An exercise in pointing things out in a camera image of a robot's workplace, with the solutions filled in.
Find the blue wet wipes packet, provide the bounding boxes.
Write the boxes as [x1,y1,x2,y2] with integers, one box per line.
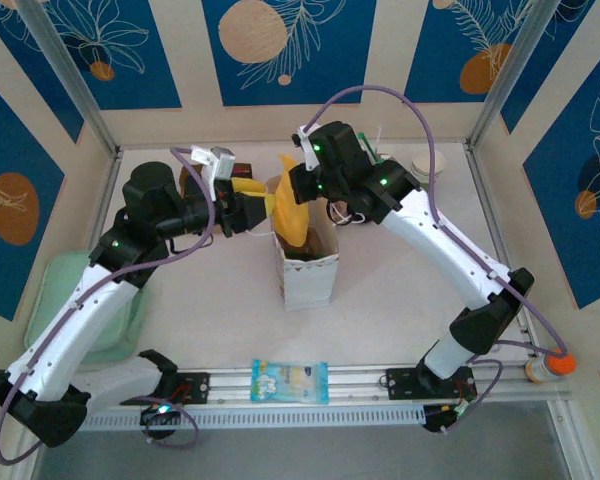
[249,358,330,405]

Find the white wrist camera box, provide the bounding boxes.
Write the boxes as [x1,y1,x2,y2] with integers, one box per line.
[291,124,322,171]
[189,144,237,182]

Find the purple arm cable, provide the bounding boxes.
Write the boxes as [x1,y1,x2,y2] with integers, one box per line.
[302,85,569,421]
[0,146,217,466]

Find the slotted grey cable duct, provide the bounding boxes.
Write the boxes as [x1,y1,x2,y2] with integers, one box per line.
[42,404,426,432]

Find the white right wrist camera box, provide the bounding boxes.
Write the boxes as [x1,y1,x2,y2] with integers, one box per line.
[291,124,322,171]

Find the shallow cardboard box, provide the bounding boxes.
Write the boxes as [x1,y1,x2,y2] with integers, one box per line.
[179,160,255,201]

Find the white paper gift bag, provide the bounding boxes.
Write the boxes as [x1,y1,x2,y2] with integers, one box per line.
[244,199,369,312]

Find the thin black left gripper cable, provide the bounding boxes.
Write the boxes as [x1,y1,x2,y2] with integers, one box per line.
[166,234,215,257]

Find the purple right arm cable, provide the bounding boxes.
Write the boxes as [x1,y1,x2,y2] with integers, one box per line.
[302,85,569,421]

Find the black controller module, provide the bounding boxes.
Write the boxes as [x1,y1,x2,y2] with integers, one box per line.
[139,402,182,427]
[423,403,474,434]

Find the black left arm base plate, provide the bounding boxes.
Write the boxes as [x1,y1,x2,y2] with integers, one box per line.
[118,370,211,406]

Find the stack of green paper cups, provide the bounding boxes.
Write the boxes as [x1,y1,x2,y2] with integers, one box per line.
[410,149,446,180]

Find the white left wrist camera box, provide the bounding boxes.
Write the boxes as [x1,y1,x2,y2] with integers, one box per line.
[189,144,237,182]

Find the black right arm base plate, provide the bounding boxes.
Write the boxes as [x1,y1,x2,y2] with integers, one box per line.
[379,367,479,401]

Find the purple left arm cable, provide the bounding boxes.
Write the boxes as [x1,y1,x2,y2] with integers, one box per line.
[0,146,217,466]

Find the aluminium frame post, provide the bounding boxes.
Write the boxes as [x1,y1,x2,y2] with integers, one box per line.
[14,0,120,155]
[465,0,569,147]

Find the aluminium mounting rail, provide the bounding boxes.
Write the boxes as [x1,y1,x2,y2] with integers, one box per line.
[22,363,571,412]

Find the orange capped bottle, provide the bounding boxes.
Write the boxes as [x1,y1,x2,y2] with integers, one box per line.
[524,352,577,385]

